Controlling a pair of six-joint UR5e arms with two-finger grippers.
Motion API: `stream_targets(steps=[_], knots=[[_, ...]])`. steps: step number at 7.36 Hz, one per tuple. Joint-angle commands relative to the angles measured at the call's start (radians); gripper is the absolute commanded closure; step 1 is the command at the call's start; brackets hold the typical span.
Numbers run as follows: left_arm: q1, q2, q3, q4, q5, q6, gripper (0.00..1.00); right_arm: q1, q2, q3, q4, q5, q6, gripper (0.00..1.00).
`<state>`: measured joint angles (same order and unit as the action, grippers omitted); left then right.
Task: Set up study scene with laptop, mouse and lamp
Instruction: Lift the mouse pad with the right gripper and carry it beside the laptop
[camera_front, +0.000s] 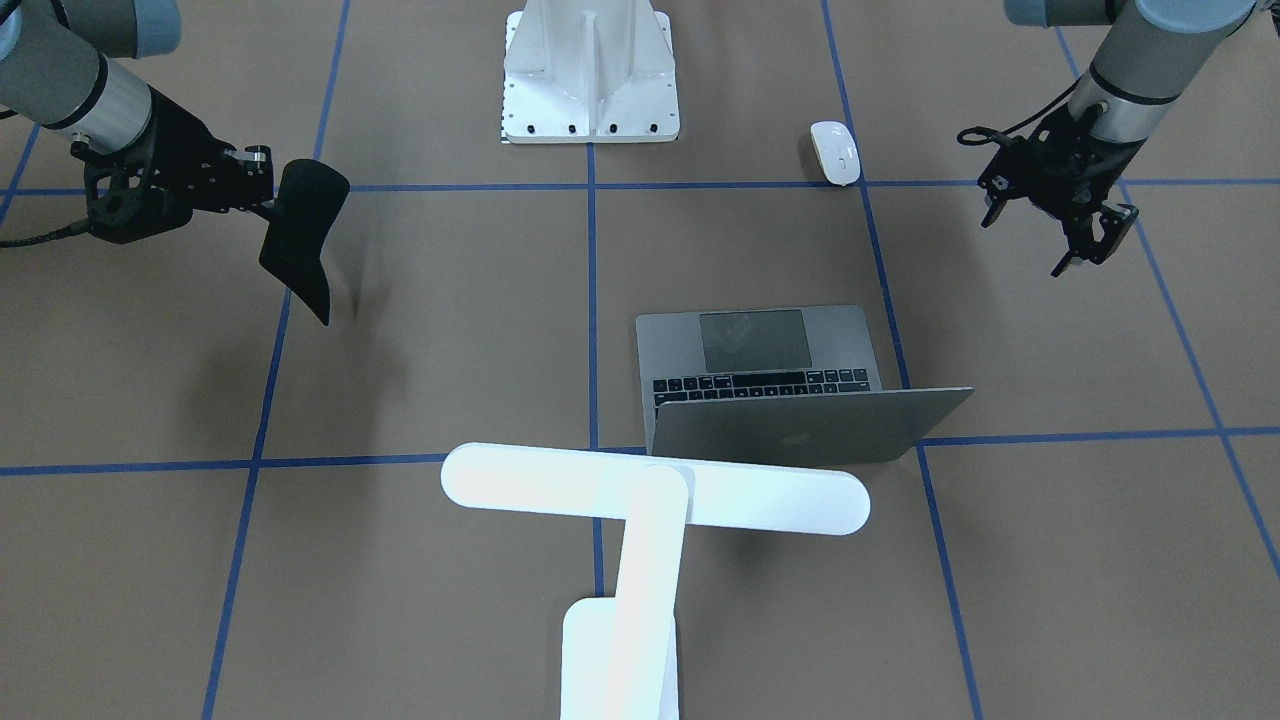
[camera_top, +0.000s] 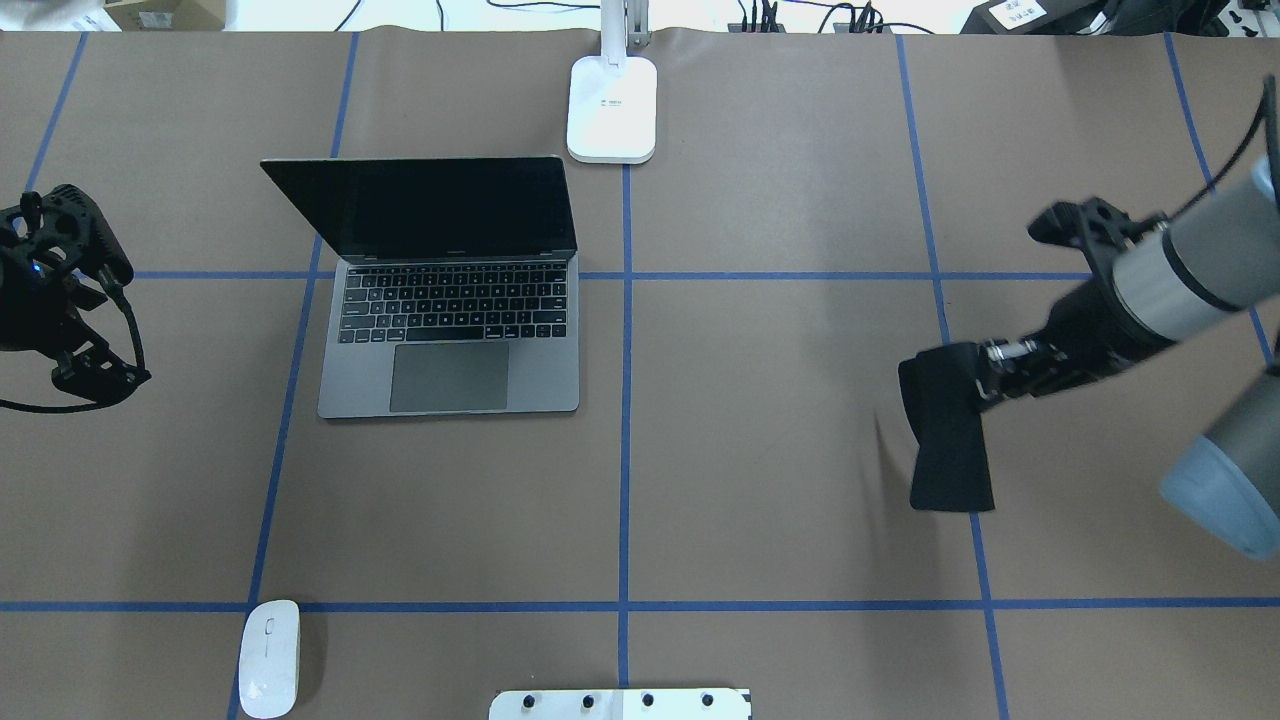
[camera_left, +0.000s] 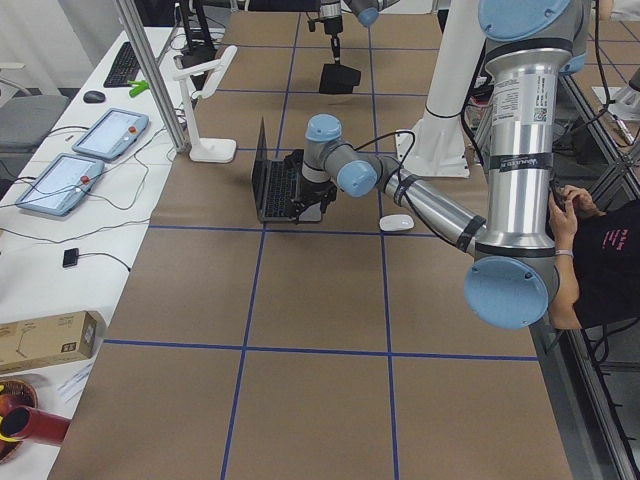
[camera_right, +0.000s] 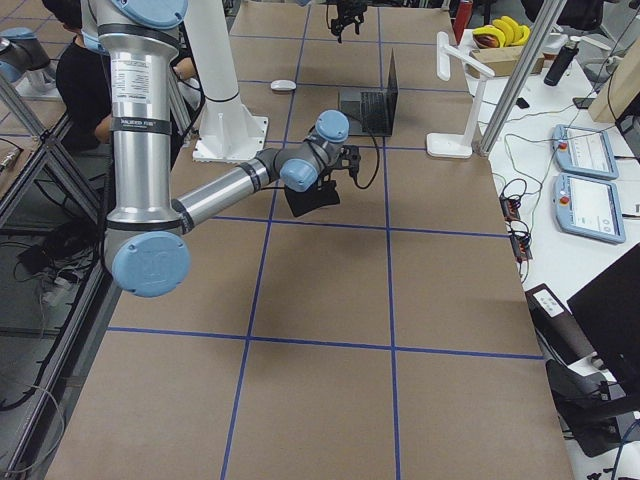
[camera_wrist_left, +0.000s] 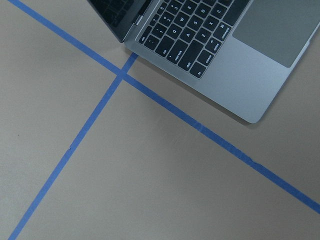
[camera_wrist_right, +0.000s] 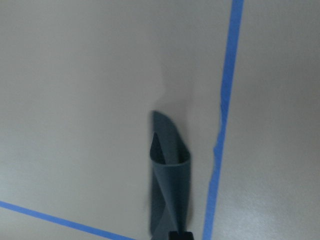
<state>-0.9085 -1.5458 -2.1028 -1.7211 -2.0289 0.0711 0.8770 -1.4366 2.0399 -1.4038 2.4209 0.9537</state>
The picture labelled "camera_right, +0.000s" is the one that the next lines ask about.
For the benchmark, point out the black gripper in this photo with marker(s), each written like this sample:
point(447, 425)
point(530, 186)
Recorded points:
point(326, 178)
point(346, 12)

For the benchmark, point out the black mouse pad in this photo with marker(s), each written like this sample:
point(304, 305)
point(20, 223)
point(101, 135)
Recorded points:
point(317, 196)

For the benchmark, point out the grey laptop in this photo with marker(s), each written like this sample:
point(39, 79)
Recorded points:
point(369, 111)

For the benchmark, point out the white computer mouse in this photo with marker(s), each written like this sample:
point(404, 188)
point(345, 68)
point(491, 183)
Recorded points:
point(283, 85)

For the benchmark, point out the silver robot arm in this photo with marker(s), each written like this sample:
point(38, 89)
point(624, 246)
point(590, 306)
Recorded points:
point(22, 53)
point(145, 251)

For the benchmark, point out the red bottle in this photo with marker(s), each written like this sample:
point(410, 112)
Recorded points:
point(462, 16)

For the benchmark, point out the yellow bananas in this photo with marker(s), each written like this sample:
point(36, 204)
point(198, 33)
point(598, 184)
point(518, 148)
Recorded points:
point(500, 33)

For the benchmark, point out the cardboard box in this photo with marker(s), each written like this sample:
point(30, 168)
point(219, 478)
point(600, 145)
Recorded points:
point(501, 60)

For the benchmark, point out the black water bottle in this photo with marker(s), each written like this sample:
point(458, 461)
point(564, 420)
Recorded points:
point(561, 63)

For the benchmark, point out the person in black clothes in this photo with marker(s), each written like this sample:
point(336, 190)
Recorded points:
point(83, 81)

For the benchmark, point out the lower teach pendant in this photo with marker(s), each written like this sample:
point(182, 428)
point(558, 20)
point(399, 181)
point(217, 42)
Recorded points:
point(588, 207)

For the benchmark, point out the teach pendant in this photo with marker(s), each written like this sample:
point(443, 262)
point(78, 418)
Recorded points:
point(584, 151)
point(588, 207)

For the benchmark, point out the upper teach pendant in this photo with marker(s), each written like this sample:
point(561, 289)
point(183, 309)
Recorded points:
point(584, 151)

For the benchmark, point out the black monitor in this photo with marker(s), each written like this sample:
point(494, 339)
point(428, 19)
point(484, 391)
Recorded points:
point(607, 311)

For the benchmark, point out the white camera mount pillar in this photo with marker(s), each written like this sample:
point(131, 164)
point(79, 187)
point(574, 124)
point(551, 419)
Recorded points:
point(228, 132)

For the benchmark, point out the aluminium frame post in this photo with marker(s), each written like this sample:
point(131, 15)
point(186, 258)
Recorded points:
point(546, 18)

